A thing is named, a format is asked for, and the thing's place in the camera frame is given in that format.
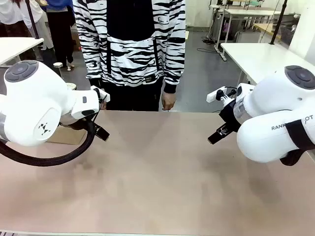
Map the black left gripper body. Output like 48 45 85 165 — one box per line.
85 116 99 129

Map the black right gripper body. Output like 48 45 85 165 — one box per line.
219 100 242 129

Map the brown cardboard cup carrier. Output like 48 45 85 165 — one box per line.
46 124 87 146

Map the person's left hand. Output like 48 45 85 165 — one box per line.
161 91 178 112

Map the large white side table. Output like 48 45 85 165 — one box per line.
220 42 315 86

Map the person in zebra hoodie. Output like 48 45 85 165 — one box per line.
72 0 187 113

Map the wooden top background table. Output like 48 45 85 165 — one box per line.
252 23 283 42

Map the bystander in black trousers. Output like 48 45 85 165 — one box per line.
45 0 76 71

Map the white background desk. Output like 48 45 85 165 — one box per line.
208 4 282 62

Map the black stand pole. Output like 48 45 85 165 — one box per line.
270 0 289 45

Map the white table with tripod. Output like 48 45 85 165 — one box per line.
0 37 45 67

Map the black tripod pole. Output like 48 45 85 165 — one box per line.
25 0 40 40

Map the bystander in white coat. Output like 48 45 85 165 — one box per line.
0 0 54 51

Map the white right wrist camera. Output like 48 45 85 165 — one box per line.
206 86 226 104

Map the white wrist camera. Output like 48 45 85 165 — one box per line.
90 85 111 103
206 86 226 104

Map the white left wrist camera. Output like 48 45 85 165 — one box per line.
90 85 111 103

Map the black braided cable sleeve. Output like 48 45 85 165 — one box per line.
0 117 97 168

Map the black strap on arm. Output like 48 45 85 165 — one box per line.
285 119 315 150

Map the black floor cable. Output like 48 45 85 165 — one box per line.
196 30 219 53

